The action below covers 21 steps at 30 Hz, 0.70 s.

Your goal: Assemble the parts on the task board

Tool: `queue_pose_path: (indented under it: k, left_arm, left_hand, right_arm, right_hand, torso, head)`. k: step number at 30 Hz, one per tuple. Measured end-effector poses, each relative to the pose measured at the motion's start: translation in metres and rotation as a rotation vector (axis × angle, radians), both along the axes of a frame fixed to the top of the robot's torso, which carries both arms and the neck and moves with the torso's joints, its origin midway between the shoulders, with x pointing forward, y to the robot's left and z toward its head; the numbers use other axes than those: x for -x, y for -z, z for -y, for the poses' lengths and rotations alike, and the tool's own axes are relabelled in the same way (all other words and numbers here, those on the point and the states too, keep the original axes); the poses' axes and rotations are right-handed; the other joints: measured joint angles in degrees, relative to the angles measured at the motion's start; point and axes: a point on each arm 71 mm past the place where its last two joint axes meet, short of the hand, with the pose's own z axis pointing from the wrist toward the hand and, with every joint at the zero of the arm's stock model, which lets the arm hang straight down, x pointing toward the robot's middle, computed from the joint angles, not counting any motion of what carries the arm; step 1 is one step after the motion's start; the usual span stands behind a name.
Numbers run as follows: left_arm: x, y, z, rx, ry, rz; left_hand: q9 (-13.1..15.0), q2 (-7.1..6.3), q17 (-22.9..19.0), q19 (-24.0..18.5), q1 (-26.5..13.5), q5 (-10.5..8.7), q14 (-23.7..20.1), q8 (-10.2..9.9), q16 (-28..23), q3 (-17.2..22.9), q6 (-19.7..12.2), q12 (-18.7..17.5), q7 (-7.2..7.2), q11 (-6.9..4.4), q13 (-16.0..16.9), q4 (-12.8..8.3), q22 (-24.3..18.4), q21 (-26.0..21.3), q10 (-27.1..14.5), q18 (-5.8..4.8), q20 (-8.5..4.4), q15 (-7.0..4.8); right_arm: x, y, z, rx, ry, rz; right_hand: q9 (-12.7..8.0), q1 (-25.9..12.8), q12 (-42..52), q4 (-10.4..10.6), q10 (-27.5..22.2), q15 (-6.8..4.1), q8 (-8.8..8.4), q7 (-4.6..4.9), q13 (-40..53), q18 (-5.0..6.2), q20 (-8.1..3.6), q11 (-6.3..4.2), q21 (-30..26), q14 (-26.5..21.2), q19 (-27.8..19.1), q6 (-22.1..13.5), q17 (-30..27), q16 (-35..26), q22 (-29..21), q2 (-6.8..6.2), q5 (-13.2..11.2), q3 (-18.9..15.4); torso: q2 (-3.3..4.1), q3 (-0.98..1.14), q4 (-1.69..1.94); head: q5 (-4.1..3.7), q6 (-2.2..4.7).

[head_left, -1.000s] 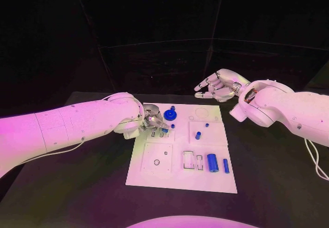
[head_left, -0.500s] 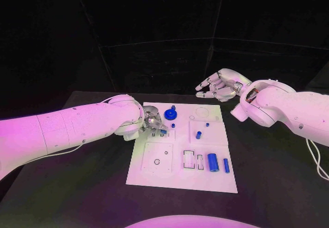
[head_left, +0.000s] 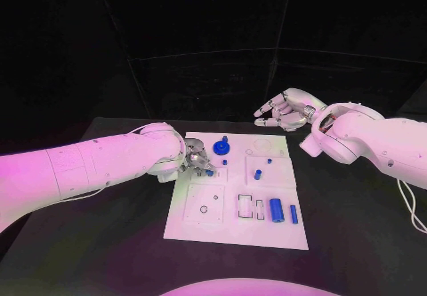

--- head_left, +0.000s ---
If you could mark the blue plug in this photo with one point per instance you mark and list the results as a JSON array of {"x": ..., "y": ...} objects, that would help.
[{"x": 209, "y": 173}]

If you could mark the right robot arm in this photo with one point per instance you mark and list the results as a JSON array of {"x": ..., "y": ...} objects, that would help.
[{"x": 373, "y": 138}]

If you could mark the white task board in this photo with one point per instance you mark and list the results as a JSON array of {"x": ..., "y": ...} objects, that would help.
[{"x": 239, "y": 198}]

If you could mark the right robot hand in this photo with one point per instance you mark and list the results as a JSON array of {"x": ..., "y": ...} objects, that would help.
[{"x": 292, "y": 111}]

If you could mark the thick blue cylinder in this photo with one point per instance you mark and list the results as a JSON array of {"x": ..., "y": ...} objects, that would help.
[{"x": 275, "y": 210}]

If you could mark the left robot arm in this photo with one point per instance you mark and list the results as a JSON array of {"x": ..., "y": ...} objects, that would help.
[{"x": 99, "y": 159}]

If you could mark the blue gear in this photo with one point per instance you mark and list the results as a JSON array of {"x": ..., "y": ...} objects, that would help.
[{"x": 220, "y": 148}]

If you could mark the thin blue cylinder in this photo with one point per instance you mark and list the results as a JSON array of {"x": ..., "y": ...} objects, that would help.
[{"x": 292, "y": 214}]

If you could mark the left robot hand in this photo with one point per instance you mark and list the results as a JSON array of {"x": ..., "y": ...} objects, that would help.
[{"x": 196, "y": 157}]

